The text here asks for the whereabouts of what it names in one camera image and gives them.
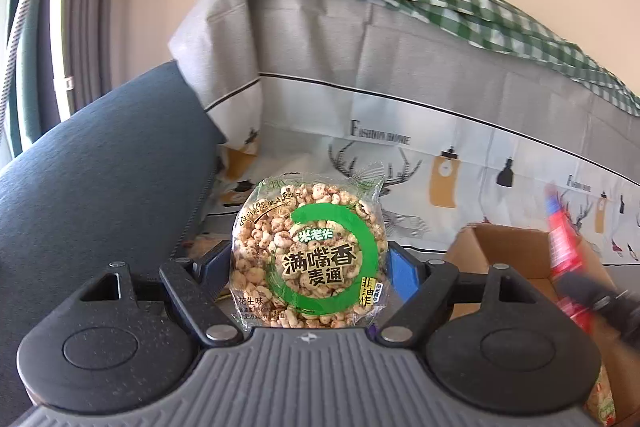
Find white garment steamer stand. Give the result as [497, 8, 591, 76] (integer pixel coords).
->
[1, 0, 74, 141]

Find clear rice cracker pack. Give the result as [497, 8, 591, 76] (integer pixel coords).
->
[585, 365, 616, 427]

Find open cardboard box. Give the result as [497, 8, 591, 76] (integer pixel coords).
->
[444, 222, 640, 427]

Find deer print grey cloth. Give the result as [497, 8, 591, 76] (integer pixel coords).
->
[169, 0, 639, 265]

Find red snack pack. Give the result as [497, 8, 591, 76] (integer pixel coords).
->
[544, 184, 593, 335]

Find blue sofa armrest cushion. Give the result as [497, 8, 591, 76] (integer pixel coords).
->
[1, 62, 224, 424]

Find round green puffed wheat pack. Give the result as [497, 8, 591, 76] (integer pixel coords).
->
[228, 170, 388, 329]

